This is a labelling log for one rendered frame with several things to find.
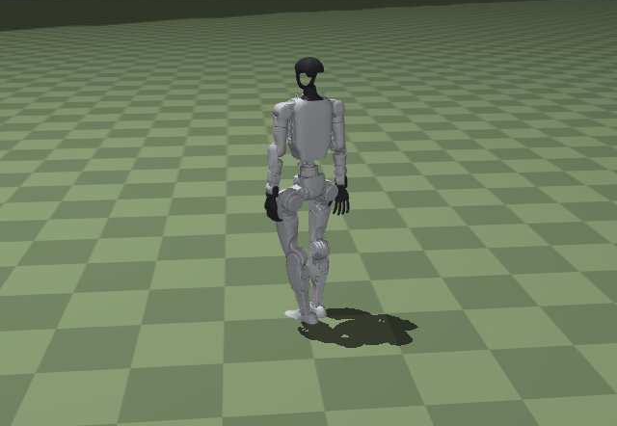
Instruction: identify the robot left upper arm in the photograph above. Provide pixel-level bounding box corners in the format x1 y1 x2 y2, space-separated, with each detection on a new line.
269 101 295 157

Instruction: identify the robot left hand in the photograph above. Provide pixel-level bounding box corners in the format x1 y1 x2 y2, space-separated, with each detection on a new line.
264 186 282 222

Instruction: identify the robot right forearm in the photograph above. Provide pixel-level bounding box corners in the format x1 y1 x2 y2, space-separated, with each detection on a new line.
333 145 347 185

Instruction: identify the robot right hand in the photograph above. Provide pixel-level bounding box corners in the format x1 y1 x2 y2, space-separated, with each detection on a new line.
328 176 350 215

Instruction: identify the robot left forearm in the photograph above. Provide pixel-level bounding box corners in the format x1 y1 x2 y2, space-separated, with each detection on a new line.
265 144 283 195

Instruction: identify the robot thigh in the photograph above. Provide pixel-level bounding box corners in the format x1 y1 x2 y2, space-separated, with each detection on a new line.
308 178 338 258
276 184 309 266

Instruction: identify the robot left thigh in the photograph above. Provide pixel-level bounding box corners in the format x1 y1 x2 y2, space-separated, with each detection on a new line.
276 184 309 266

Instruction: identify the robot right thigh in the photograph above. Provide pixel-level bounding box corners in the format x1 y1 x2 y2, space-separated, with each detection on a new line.
308 178 338 258

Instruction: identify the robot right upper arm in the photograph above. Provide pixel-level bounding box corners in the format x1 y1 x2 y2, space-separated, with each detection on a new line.
329 99 345 151

